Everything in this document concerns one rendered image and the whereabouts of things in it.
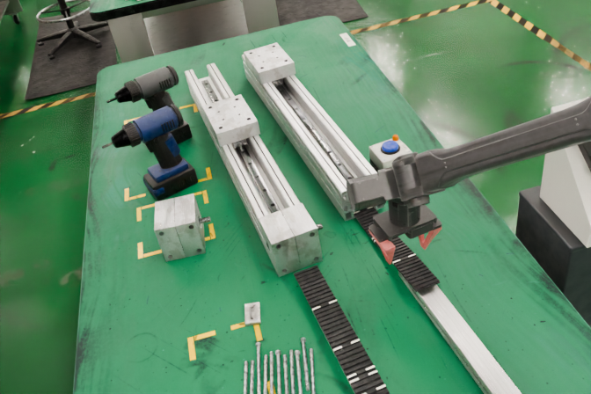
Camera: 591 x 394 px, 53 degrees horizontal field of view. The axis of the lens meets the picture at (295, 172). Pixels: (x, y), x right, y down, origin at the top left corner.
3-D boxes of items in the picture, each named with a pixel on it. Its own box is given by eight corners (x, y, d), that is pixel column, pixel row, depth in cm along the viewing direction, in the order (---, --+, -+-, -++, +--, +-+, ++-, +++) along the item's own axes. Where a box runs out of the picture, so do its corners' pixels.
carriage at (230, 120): (262, 142, 155) (258, 120, 151) (222, 156, 153) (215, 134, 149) (245, 114, 167) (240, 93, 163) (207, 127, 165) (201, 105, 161)
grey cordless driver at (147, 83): (197, 136, 173) (177, 69, 160) (134, 165, 165) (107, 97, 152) (186, 126, 178) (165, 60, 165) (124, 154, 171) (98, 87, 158)
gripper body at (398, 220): (372, 223, 114) (369, 193, 109) (419, 205, 116) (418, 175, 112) (390, 244, 109) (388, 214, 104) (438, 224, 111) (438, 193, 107)
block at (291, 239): (333, 257, 127) (328, 223, 121) (279, 277, 124) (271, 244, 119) (317, 231, 134) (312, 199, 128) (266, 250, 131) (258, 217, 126)
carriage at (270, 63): (297, 82, 178) (294, 62, 174) (262, 92, 176) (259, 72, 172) (280, 62, 191) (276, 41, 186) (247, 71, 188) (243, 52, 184)
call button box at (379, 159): (413, 171, 146) (412, 151, 142) (377, 185, 144) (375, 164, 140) (397, 155, 152) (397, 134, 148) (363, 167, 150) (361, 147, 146)
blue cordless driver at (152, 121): (203, 181, 155) (182, 109, 142) (133, 215, 148) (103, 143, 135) (191, 168, 160) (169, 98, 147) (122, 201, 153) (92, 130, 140)
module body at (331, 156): (384, 207, 137) (383, 178, 132) (345, 221, 135) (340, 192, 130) (274, 69, 199) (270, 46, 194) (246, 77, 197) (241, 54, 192)
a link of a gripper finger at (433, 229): (392, 246, 120) (390, 210, 114) (423, 233, 121) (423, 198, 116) (410, 267, 114) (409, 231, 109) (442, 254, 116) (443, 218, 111)
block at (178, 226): (216, 251, 134) (206, 219, 128) (165, 262, 133) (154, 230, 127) (213, 222, 142) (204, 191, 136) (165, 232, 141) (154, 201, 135)
